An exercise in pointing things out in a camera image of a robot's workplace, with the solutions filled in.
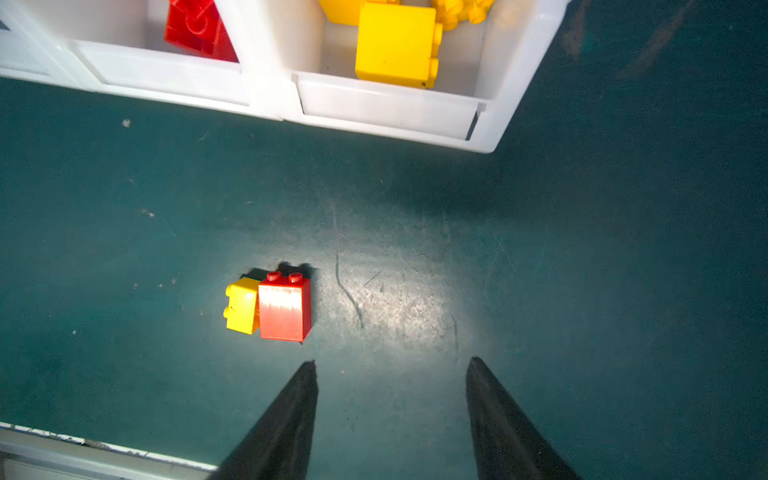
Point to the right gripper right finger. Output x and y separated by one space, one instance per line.
506 444

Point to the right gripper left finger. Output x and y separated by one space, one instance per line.
279 444

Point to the red lego brick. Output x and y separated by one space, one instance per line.
285 307

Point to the small yellow lego brick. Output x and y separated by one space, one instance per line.
242 311

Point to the yellow lego brick bottom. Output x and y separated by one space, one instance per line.
398 44

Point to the red lego brick low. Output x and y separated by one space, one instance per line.
196 26

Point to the right white plastic bin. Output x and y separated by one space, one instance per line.
298 66

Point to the white plastic bin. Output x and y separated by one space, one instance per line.
298 66
117 47

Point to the middle white plastic bin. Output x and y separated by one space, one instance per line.
117 47

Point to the aluminium mounting rail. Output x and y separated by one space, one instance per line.
28 453

